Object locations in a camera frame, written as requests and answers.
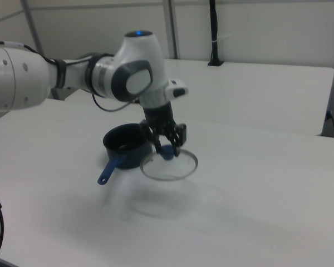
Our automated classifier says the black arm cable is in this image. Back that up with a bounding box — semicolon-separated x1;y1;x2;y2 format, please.
0;41;134;113

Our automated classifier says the grey metal partition post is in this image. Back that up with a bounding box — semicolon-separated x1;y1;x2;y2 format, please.
21;0;45;55
163;0;180;60

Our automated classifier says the glass lid with blue knob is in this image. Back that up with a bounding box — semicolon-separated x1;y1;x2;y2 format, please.
140;144;199;182

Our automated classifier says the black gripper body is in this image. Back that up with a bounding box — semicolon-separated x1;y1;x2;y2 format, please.
143;101;175;131

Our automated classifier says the dark blue saucepan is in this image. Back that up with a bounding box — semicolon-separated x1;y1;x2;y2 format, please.
97;123;151;186

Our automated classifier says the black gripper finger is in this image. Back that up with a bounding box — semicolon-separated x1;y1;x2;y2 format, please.
166;123;188;157
140;119;163;154

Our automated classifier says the black camera pole with tie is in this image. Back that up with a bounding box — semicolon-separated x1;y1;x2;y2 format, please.
207;0;225;67

